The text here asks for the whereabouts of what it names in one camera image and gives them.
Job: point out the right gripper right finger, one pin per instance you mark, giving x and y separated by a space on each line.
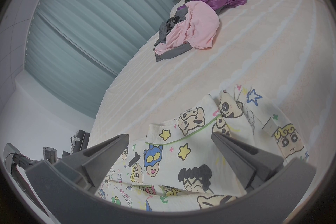
236 157

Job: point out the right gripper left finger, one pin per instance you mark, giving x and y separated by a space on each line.
102 157

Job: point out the white printed pyjama top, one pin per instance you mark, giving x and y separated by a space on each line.
189 139

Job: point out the bed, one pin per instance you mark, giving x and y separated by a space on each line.
262 47

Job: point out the dark grey chest of drawers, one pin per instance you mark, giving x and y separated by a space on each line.
84 141

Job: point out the grey crumpled cloth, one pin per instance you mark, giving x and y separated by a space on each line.
74 137

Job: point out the blue-green curtain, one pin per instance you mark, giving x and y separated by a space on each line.
78 34

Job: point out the pink garment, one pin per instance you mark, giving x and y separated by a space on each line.
199 26

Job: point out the dark grey garment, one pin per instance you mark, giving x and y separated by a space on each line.
165 31

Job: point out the black garment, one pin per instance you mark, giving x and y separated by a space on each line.
183 7

